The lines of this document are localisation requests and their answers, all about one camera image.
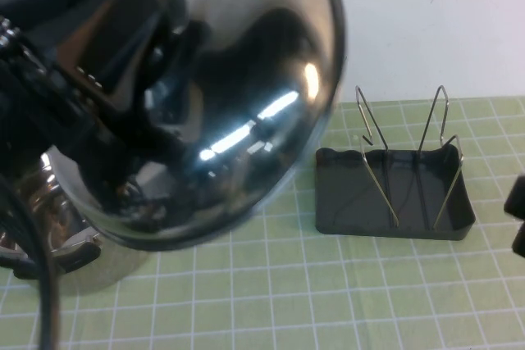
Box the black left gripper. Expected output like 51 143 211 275
0 44 181 170

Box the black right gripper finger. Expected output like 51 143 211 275
512 221 525 253
503 175 525 220

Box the steel pot lid black knob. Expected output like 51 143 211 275
39 0 349 252

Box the stainless steel cooking pot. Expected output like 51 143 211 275
0 148 162 298

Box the green grid table mat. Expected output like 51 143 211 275
0 96 525 350

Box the black tray wire lid rack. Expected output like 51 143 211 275
314 85 477 243

